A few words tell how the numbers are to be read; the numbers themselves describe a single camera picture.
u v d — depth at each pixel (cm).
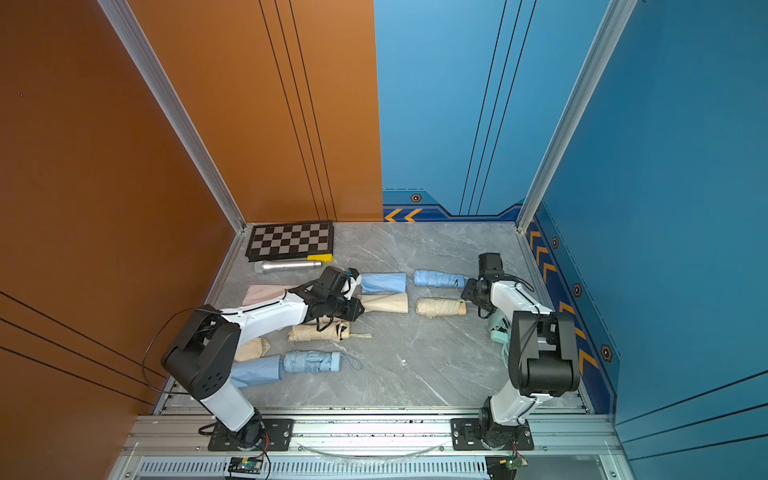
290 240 112
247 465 72
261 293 99
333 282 73
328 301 71
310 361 83
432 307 92
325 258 109
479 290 70
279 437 73
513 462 70
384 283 99
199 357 46
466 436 72
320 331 78
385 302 92
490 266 75
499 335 87
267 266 105
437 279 99
